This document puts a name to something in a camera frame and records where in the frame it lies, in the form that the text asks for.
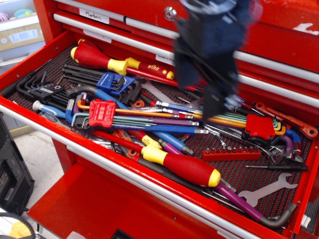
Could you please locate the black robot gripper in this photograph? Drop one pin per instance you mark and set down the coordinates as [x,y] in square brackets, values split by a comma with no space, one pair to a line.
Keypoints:
[213,31]

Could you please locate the red bit holder with bits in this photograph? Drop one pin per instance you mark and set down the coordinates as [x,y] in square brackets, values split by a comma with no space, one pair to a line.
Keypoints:
[231,154]

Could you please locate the red holder colourful hex keys right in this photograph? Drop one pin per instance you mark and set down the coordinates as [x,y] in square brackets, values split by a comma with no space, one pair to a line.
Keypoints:
[253,127]

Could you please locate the red holder colourful hex keys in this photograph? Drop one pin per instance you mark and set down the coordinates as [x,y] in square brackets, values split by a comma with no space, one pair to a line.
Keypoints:
[107,115]
[253,127]

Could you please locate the blue holder black hex keys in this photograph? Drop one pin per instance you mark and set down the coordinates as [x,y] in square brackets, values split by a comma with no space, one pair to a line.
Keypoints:
[126,88]

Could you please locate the red holder colourful hex keys left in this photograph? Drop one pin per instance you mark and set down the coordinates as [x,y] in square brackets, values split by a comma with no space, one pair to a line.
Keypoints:
[107,115]

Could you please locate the wiha red yellow screwdriver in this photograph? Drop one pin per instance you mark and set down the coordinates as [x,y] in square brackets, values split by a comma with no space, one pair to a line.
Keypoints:
[154,72]

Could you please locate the white cutting tools label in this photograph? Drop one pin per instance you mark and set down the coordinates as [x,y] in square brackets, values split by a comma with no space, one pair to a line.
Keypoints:
[167,58]

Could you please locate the silver drawer lock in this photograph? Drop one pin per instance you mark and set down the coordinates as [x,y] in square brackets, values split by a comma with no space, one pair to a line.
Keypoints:
[170,13]

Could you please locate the large red yellow screwdriver front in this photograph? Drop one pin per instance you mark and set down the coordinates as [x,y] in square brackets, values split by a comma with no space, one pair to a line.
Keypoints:
[189,168]

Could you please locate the large red yellow screwdriver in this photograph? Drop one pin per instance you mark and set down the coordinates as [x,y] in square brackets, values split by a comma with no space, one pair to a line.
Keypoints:
[189,168]
[87,54]

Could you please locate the red tool chest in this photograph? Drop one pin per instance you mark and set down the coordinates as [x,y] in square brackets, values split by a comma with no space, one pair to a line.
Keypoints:
[277,65]

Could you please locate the open red tool drawer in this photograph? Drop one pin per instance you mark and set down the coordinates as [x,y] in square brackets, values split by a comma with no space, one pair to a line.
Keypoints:
[160,195]

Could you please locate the orange red flat wrench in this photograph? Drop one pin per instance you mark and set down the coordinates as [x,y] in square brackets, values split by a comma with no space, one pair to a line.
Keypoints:
[310,131]

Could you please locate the large red yellow screwdriver back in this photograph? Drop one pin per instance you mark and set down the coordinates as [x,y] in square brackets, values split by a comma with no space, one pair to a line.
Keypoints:
[87,54]

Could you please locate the thin black precision screwdriver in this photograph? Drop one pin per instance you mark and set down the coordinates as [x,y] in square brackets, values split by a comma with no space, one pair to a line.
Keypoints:
[282,167]

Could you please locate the flat grey open wrench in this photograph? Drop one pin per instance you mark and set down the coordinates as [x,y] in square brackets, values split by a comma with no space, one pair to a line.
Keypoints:
[252,197]

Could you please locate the white markers label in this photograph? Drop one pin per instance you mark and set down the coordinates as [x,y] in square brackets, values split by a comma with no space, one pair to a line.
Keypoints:
[94,16]

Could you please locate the purple large hex key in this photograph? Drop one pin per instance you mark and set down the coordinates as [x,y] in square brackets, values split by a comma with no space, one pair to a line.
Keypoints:
[253,213]

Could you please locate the black torx key set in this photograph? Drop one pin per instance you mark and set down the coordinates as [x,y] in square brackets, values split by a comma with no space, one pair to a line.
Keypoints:
[34,88]

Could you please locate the lower red drawer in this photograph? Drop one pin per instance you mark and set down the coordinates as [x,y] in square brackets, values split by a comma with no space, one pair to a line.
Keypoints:
[97,204]

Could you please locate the cardboard box with label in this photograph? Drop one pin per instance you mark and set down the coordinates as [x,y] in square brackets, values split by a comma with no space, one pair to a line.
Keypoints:
[20,36]

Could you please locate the blue white handled tool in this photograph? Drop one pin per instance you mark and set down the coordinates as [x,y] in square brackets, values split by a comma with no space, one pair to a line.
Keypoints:
[37,105]

